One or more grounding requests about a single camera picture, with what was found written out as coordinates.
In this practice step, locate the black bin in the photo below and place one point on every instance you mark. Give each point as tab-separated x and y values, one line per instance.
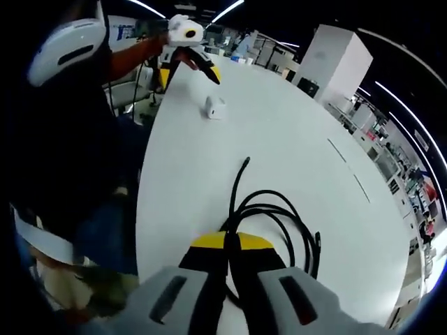
307	87

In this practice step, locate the blue box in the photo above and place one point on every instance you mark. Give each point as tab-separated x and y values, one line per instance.
237	58

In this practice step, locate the long ceiling light strip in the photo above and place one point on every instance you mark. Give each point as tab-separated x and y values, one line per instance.
412	111
412	139

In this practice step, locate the white square pillar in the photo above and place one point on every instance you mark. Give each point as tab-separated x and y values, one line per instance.
335	59

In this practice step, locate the white desk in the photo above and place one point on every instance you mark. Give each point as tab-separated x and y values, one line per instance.
279	146

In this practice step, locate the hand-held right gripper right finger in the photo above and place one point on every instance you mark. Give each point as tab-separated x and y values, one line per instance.
300	296

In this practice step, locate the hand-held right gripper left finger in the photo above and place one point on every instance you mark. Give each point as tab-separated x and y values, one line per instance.
174	293

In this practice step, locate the person in dark clothes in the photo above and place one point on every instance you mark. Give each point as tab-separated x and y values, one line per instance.
70	146

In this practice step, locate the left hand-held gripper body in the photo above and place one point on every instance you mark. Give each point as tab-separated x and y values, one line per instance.
185	33

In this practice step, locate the white curved band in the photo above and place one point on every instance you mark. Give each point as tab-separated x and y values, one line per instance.
42	237

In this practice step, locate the white office chair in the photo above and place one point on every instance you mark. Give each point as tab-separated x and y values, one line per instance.
125	89

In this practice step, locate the white charger adapter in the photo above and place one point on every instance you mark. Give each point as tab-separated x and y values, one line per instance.
216	108

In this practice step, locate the white worn device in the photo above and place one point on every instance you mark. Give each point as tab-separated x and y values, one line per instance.
66	49

